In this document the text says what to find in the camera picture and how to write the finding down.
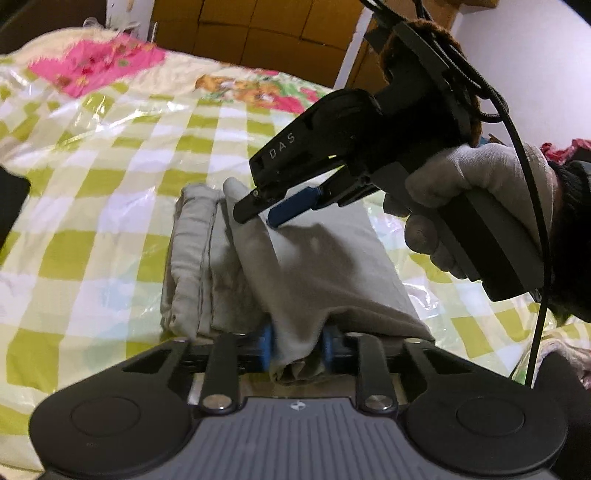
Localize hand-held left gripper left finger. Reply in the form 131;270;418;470
120;324;278;417

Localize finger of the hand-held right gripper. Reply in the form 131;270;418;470
232;182;291;225
267;168;372;228

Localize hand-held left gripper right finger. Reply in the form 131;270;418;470
321;324;470;416

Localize grey pants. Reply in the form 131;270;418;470
161;178;437;386

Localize person's right hand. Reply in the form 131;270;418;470
382;142;560;280

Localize stack of cardboard boxes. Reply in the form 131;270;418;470
150;0;465;90

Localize checked floral blanket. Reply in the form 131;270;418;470
0;34;591;472

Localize black flat object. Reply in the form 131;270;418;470
0;165;31;248

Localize pink frilly cloth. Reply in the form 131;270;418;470
541;137;591;166

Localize dark wooden furniture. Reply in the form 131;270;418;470
0;0;109;55

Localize black cable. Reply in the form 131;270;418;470
360;0;556;387

